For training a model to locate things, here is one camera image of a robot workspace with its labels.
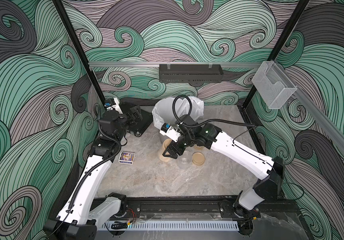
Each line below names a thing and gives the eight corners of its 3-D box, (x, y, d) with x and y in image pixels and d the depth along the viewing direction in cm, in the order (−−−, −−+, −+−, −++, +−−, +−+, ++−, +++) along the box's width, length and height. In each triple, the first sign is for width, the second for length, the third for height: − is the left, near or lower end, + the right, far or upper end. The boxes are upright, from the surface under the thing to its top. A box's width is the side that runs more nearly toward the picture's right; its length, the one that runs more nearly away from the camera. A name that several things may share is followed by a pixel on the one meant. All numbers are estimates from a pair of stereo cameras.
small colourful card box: (119, 164, 91) (117, 162, 89) (121, 153, 96) (120, 151, 94) (133, 164, 91) (132, 162, 89) (135, 153, 96) (134, 151, 94)
